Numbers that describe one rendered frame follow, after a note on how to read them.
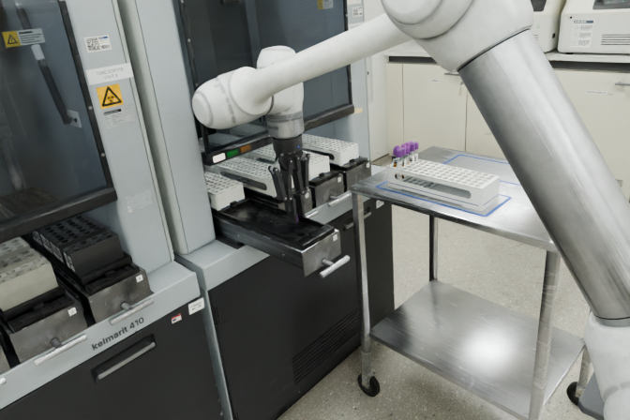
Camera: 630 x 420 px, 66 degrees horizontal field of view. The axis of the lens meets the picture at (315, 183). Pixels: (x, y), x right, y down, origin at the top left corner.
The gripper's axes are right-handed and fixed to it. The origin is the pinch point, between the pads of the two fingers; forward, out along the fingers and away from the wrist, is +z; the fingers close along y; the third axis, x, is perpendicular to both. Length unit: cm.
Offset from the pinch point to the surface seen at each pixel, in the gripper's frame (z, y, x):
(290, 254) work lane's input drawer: 5.5, 11.3, 8.9
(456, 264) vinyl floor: 85, -120, -16
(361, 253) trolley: 24.7, -23.6, 2.1
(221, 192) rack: -2.3, 7.5, -21.8
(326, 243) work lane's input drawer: 5.0, 2.9, 13.3
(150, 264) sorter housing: 7.9, 32.9, -20.4
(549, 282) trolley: 12, -21, 58
